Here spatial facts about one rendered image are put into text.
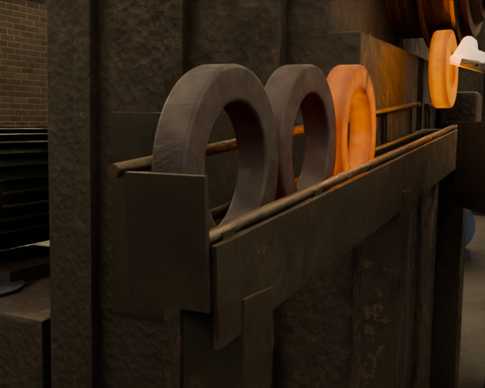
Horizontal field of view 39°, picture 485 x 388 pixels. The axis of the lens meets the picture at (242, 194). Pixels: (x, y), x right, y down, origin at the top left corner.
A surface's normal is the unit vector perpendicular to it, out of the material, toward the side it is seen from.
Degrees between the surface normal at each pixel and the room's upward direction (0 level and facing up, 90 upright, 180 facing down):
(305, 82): 90
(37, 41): 90
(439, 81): 113
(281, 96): 54
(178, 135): 72
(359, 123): 103
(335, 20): 90
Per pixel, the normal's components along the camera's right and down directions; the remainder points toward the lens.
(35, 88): 0.90, 0.06
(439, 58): -0.44, -0.11
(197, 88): -0.28, -0.69
